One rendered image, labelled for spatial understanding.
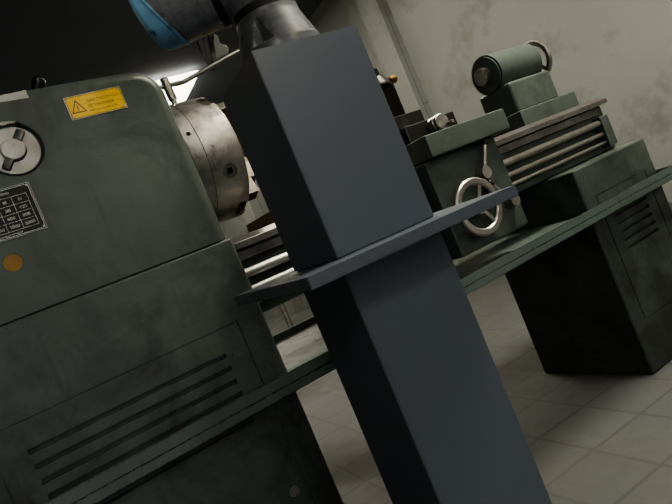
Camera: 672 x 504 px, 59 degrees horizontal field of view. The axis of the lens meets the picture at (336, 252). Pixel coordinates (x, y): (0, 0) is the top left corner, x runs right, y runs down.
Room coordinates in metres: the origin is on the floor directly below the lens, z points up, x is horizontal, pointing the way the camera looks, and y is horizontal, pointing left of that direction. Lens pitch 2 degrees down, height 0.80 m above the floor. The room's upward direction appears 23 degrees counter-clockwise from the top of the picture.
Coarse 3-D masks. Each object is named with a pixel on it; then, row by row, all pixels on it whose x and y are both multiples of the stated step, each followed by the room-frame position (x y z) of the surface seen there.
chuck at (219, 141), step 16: (192, 112) 1.41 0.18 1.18; (208, 112) 1.42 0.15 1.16; (208, 128) 1.40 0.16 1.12; (224, 128) 1.41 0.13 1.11; (208, 144) 1.38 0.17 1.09; (224, 144) 1.40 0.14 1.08; (208, 160) 1.38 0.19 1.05; (224, 160) 1.40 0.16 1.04; (240, 160) 1.42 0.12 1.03; (224, 176) 1.40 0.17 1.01; (240, 176) 1.43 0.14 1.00; (224, 192) 1.42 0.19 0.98; (240, 192) 1.45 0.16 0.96; (224, 208) 1.45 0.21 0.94
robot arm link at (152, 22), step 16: (128, 0) 1.05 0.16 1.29; (144, 0) 1.03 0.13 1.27; (160, 0) 1.02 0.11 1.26; (176, 0) 1.02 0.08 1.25; (192, 0) 1.02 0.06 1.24; (208, 0) 1.02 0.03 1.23; (144, 16) 1.03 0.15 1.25; (160, 16) 1.03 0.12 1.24; (176, 16) 1.03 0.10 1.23; (192, 16) 1.04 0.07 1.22; (208, 16) 1.04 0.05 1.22; (160, 32) 1.04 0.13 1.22; (176, 32) 1.05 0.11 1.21; (192, 32) 1.06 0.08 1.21; (208, 32) 1.08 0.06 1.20; (176, 48) 1.09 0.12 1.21
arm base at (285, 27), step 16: (256, 0) 1.01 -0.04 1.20; (272, 0) 1.01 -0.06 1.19; (288, 0) 1.03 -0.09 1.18; (240, 16) 1.03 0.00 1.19; (256, 16) 1.01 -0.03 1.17; (272, 16) 1.01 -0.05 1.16; (288, 16) 1.01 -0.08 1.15; (304, 16) 1.05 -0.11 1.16; (240, 32) 1.04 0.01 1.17; (256, 32) 1.01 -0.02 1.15; (272, 32) 1.00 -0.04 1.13; (288, 32) 1.00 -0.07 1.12; (304, 32) 1.01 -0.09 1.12; (240, 48) 1.05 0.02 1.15; (256, 48) 1.00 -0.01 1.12
